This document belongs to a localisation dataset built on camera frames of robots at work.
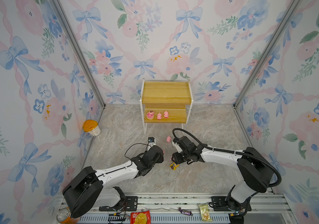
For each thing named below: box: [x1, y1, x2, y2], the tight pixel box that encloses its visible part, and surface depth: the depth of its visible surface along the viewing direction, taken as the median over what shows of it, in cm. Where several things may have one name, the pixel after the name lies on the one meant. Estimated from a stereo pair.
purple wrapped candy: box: [178, 207, 194, 217], surface depth 73 cm
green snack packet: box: [198, 204, 213, 222], surface depth 72 cm
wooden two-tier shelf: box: [139, 78, 194, 135], surface depth 87 cm
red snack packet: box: [130, 210, 152, 224], surface depth 70 cm
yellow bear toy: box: [169, 162, 180, 171], surface depth 87 cm
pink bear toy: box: [145, 110, 155, 120], surface depth 92 cm
